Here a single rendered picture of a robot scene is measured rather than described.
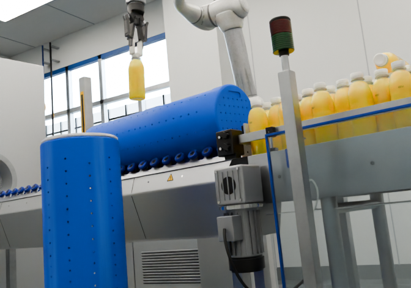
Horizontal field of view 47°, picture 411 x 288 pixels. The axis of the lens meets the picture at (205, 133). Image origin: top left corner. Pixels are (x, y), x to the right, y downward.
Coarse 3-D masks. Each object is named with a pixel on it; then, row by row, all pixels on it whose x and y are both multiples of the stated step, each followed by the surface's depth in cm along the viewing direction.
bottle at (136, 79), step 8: (136, 64) 202; (128, 72) 203; (136, 72) 202; (128, 80) 203; (136, 80) 201; (144, 80) 204; (128, 88) 203; (136, 88) 200; (144, 88) 203; (136, 96) 200; (144, 96) 202
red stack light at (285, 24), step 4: (276, 20) 135; (280, 20) 134; (284, 20) 135; (288, 20) 135; (272, 24) 136; (276, 24) 135; (280, 24) 134; (284, 24) 134; (288, 24) 135; (272, 28) 136; (276, 28) 134; (280, 28) 134; (284, 28) 134; (288, 28) 135; (272, 32) 136; (276, 32) 134
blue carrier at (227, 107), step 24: (192, 96) 195; (216, 96) 182; (240, 96) 194; (120, 120) 221; (144, 120) 206; (168, 120) 195; (192, 120) 186; (216, 120) 179; (240, 120) 191; (120, 144) 213; (144, 144) 205; (168, 144) 196; (192, 144) 189; (216, 144) 184
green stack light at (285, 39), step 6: (276, 36) 134; (282, 36) 134; (288, 36) 134; (276, 42) 134; (282, 42) 133; (288, 42) 133; (276, 48) 134; (282, 48) 133; (288, 48) 134; (294, 48) 135; (276, 54) 138
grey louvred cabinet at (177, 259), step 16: (176, 240) 377; (192, 240) 369; (272, 240) 387; (128, 256) 401; (144, 256) 392; (160, 256) 383; (176, 256) 375; (192, 256) 368; (128, 272) 400; (144, 272) 391; (160, 272) 382; (176, 272) 374; (192, 272) 366
